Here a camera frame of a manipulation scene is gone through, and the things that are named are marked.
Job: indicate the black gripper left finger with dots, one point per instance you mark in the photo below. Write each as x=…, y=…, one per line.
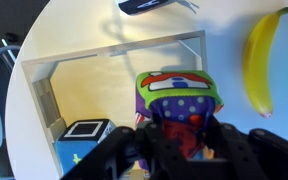
x=118, y=152

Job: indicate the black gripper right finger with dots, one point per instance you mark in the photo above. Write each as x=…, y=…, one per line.
x=256, y=155

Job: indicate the wooden crate tray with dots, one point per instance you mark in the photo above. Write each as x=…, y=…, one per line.
x=98, y=82

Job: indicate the blue black white cube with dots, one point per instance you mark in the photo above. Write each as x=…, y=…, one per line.
x=79, y=139

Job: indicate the yellow banana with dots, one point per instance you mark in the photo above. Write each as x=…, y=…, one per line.
x=256, y=60

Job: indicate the white round pedestal table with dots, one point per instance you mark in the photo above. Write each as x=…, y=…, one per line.
x=71, y=25

